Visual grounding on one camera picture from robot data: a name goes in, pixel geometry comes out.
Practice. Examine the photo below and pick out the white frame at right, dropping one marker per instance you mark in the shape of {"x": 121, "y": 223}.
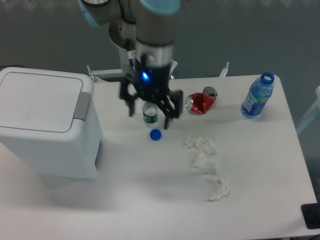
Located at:
{"x": 312, "y": 112}

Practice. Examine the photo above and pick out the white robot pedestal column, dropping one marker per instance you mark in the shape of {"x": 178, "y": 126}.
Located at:
{"x": 125, "y": 50}

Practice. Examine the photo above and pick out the white pedestal base frame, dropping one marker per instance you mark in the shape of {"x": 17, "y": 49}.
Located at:
{"x": 109, "y": 74}

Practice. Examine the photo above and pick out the blue plastic drink bottle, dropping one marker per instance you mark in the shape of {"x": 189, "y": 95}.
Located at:
{"x": 258, "y": 95}

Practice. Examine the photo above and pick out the crumpled white tissue upper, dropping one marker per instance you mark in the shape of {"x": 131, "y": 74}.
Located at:
{"x": 201, "y": 144}

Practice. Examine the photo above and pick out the crumpled white tissue middle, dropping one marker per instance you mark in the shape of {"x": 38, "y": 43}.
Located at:
{"x": 203, "y": 161}

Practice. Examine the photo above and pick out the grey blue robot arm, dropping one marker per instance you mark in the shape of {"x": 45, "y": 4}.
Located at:
{"x": 100, "y": 12}

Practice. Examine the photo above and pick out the blue bottle cap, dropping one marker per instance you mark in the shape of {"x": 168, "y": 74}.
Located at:
{"x": 155, "y": 134}

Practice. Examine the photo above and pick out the crumpled white tissue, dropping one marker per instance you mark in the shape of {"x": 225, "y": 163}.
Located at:
{"x": 201, "y": 144}
{"x": 219, "y": 187}
{"x": 203, "y": 161}

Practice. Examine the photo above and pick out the white trash can lid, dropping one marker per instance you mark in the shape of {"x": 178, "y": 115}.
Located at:
{"x": 38, "y": 102}

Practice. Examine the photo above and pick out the clear green-label water bottle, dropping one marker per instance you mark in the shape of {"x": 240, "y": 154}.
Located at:
{"x": 149, "y": 112}

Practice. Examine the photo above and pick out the white trash can body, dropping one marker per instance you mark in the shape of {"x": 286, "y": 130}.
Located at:
{"x": 74, "y": 153}

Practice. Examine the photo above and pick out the crushed red soda can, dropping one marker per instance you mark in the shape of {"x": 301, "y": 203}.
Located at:
{"x": 200, "y": 102}

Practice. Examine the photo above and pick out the crumpled white tissue lower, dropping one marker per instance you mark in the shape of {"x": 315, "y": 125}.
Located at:
{"x": 219, "y": 187}

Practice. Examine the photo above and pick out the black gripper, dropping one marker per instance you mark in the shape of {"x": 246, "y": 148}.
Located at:
{"x": 151, "y": 84}

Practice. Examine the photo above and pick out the black device at edge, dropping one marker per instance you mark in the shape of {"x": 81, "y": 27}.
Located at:
{"x": 311, "y": 215}

